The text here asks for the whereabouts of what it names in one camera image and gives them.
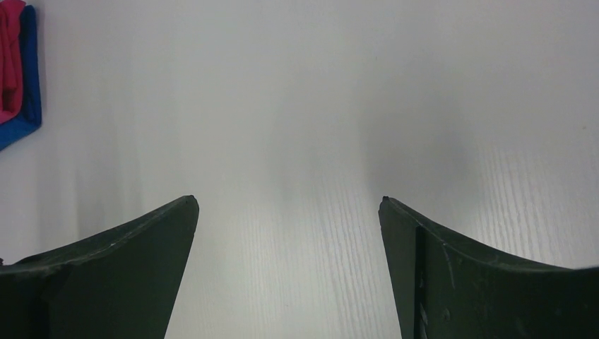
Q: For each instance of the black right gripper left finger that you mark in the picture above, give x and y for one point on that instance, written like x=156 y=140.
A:
x=119 y=283

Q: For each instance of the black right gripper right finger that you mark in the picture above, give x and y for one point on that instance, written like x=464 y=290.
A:
x=448 y=285

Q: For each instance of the magenta t shirt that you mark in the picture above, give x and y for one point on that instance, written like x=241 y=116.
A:
x=11 y=64

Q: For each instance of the folded blue t shirt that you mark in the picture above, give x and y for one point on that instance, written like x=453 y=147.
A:
x=29 y=118

